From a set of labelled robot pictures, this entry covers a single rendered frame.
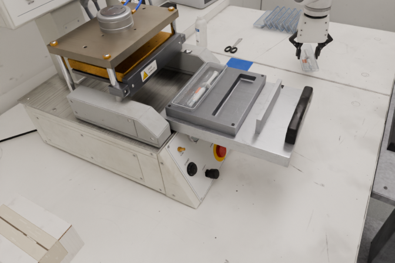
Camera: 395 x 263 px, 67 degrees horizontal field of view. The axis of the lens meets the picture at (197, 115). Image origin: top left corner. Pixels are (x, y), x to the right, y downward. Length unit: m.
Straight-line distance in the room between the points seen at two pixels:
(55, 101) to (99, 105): 0.21
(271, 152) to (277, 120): 0.09
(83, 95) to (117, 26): 0.18
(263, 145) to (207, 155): 0.22
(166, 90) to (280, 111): 0.31
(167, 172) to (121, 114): 0.17
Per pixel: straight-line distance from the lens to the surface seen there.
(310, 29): 1.12
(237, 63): 1.25
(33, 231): 0.75
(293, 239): 0.75
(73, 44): 0.72
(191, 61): 0.83
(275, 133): 0.62
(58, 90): 0.93
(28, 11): 0.76
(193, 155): 0.73
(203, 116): 0.62
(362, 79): 1.25
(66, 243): 0.73
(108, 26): 0.72
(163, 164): 0.68
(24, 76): 1.30
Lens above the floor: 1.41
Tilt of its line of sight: 41 degrees down
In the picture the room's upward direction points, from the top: 5 degrees counter-clockwise
